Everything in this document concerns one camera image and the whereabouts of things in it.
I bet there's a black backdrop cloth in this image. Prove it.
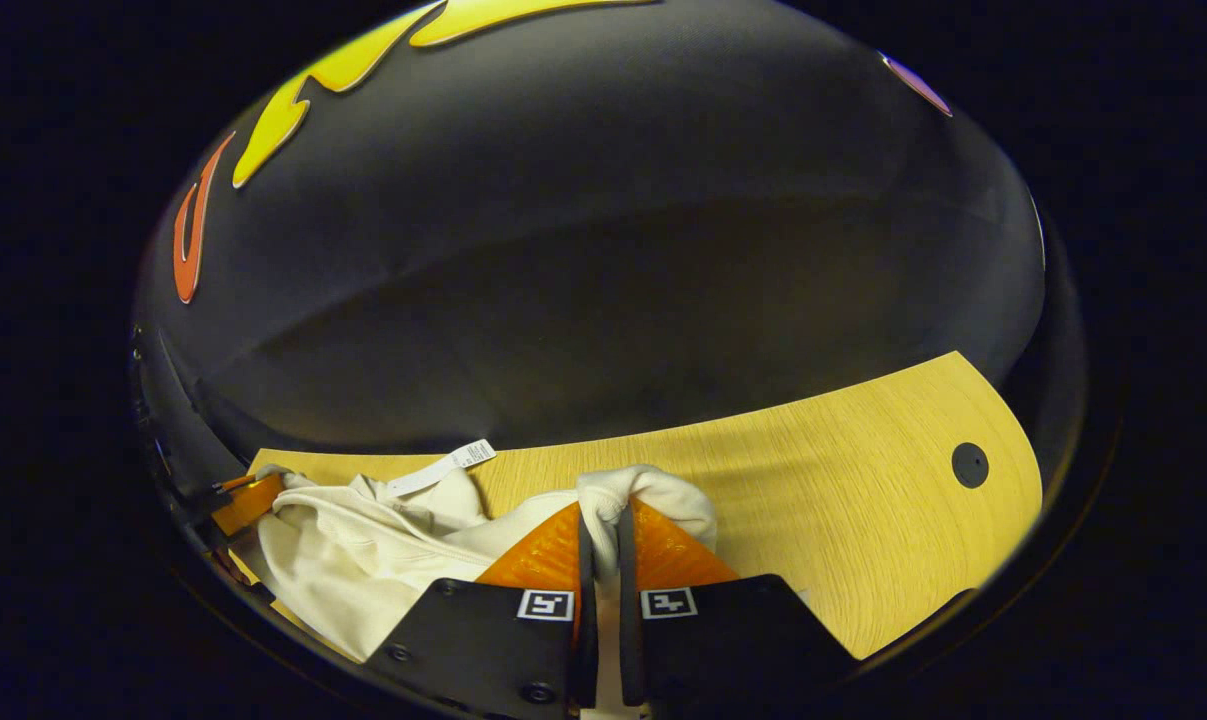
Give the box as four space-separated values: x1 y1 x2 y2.
128 0 1089 501

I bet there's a cream sweatshirt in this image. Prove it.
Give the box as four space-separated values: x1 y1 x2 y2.
253 438 719 720

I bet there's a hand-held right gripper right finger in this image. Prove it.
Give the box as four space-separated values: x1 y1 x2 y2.
615 495 859 716

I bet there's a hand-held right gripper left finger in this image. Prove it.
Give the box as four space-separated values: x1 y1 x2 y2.
363 500 599 720

